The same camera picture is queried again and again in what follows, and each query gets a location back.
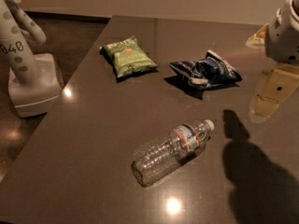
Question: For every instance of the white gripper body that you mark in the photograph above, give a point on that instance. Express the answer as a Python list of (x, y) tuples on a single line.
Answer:
[(284, 37)]

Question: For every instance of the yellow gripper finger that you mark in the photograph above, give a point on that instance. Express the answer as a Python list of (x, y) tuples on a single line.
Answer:
[(257, 40), (273, 88)]

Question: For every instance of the green jalapeno chip bag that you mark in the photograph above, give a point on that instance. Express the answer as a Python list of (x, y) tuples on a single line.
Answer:
[(127, 57)]

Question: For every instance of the blue crumpled chip bag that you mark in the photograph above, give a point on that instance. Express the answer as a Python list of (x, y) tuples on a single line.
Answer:
[(210, 72)]

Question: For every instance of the clear plastic water bottle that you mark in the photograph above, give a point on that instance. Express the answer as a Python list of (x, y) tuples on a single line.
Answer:
[(164, 155)]

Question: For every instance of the white robot with dots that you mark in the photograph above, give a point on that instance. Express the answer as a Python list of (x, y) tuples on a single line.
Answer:
[(35, 80)]

